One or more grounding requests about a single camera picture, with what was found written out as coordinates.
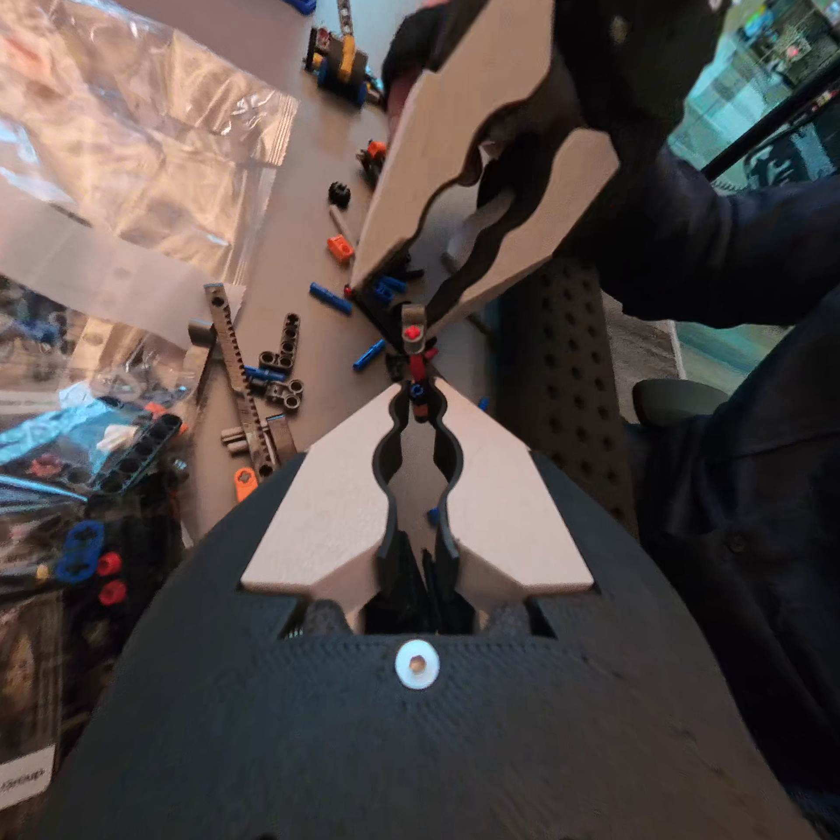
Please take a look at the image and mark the scattered loose lego pieces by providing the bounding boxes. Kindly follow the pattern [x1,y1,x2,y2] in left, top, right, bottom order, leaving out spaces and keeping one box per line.
[220,206,490,526]

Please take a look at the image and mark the black perforated office chair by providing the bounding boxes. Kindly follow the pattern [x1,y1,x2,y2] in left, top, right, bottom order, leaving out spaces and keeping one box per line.
[489,256,642,540]

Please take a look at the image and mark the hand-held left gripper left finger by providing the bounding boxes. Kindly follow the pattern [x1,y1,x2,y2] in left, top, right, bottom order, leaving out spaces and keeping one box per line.
[239,382,406,632]

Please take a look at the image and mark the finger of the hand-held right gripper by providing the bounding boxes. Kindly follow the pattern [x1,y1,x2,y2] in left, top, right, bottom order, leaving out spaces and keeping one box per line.
[420,126,622,337]
[350,0,562,293]

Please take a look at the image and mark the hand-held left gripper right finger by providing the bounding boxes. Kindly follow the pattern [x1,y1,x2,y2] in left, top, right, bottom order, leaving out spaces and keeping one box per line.
[430,377,595,632]

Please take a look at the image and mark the person's right hand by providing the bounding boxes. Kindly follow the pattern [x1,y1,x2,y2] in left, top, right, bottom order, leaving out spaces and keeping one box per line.
[385,66,424,127]

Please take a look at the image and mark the pile of lego part bags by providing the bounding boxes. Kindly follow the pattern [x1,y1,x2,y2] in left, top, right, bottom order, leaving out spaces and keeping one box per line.
[0,0,301,840]

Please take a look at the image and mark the orange black lego connector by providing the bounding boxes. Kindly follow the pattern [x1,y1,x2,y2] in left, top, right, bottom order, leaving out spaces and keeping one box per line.
[387,351,439,422]

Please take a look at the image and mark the dark chair armrest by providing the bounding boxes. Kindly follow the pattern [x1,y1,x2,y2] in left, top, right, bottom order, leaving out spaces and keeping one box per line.
[633,379,731,429]

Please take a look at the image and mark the orange lego connector block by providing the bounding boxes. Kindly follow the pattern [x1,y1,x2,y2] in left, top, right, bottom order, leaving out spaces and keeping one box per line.
[327,206,359,265]

